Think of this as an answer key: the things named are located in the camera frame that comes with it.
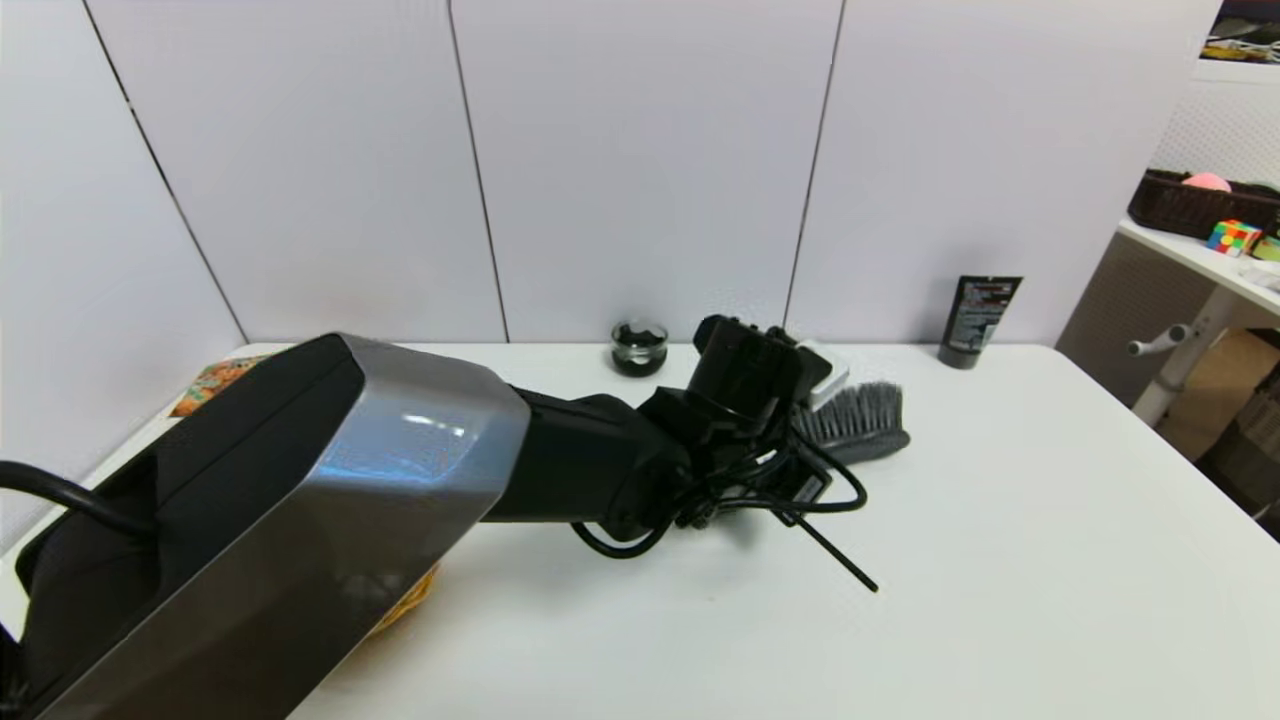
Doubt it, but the grey brush with green handle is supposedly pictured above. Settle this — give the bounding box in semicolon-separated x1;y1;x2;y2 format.
795;383;912;467

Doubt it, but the glass jar with dark contents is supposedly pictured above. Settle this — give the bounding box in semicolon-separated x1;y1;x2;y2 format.
611;319;669;378

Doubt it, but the black tube with label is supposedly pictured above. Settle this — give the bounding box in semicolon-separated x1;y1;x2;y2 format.
938;275;1024;370

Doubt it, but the yellow woven plastic basket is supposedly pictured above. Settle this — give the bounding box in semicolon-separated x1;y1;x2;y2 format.
365;565;442;637

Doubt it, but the white side table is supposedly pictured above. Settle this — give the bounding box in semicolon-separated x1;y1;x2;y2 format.
1118;215;1280;427

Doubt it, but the brown cardboard box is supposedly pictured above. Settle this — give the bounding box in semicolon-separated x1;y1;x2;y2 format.
1160;328;1280;461

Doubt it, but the dark brown wicker basket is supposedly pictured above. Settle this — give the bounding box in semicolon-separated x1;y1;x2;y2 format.
1128;169;1280;241

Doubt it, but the colourful puzzle cube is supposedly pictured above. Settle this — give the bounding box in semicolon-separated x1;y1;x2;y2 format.
1206;220;1263;257

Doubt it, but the orange snack bag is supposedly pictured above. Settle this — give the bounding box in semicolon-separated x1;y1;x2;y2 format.
170;355;271;418

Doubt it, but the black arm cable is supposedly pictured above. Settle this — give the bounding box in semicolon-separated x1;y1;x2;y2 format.
572;440;868;561
0;460;136;541

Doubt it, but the black cable tie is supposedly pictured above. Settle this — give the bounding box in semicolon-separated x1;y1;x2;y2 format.
788;510;881;594

